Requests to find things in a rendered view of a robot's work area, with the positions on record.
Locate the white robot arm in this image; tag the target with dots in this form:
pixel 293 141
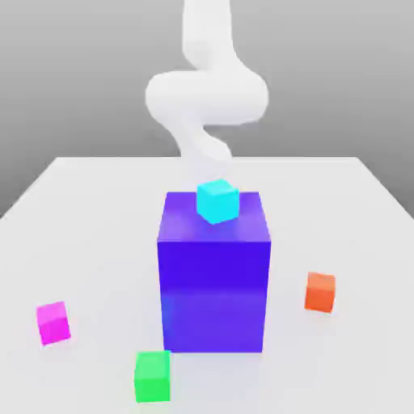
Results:
pixel 207 93

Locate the small cyan cube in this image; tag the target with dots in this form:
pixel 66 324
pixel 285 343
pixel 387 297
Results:
pixel 217 202

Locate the small orange cube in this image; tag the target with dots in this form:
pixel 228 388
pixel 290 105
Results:
pixel 319 293

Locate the small green cube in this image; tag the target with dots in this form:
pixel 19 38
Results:
pixel 152 376

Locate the small magenta cube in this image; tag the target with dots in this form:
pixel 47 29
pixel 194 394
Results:
pixel 53 323

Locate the large purple box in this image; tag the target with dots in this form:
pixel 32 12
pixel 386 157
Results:
pixel 213 291

